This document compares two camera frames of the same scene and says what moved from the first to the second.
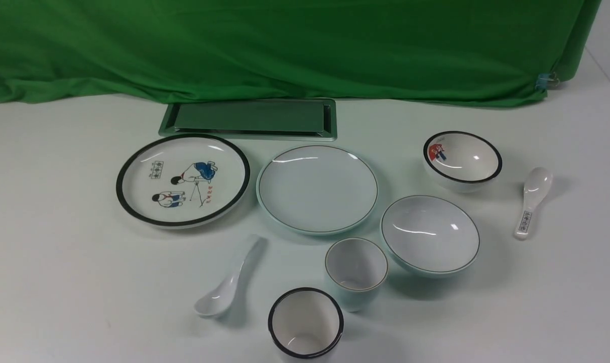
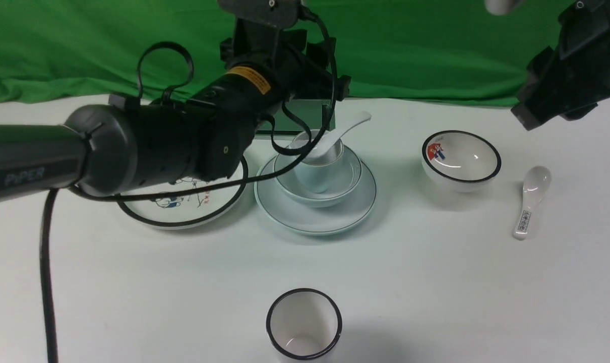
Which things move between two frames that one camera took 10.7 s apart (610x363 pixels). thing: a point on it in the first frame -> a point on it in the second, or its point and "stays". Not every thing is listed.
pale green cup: [357, 268] -> [319, 168]
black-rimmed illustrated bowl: [461, 162] stays
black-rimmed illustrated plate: [181, 181] stays
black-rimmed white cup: [305, 325] stays
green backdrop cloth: [483, 52] stays
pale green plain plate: [319, 190] stays
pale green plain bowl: [429, 236] -> [290, 187]
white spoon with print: [538, 182] stays
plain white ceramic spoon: [217, 303] -> [332, 138]
